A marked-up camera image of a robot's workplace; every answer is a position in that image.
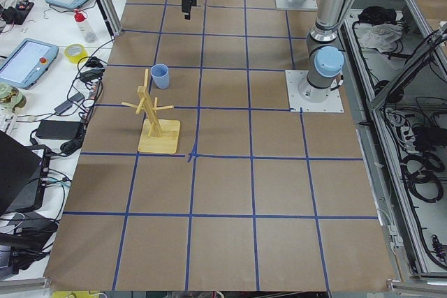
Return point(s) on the light blue plastic cup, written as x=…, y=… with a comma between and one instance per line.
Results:
x=160, y=75

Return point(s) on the red cap squeeze bottle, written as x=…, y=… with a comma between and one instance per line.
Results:
x=84, y=27

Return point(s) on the yellow tape roll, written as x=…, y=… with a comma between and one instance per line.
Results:
x=75, y=53

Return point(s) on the wooden mug tree stand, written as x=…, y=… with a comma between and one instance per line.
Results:
x=158, y=136

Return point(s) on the lower blue teach pendant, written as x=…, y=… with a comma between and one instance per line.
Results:
x=28, y=62

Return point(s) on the black cloth bundle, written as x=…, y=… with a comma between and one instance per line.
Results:
x=376, y=15

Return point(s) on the black power brick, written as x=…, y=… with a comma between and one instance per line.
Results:
x=58, y=130

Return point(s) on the white crumpled cloth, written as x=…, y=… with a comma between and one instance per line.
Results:
x=381, y=37

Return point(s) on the green patterned round tin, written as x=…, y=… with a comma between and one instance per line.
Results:
x=11, y=97

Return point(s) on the black laptop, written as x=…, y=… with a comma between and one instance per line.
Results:
x=23, y=169

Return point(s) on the aluminium frame side rail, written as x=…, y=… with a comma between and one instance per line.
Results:
x=387, y=204

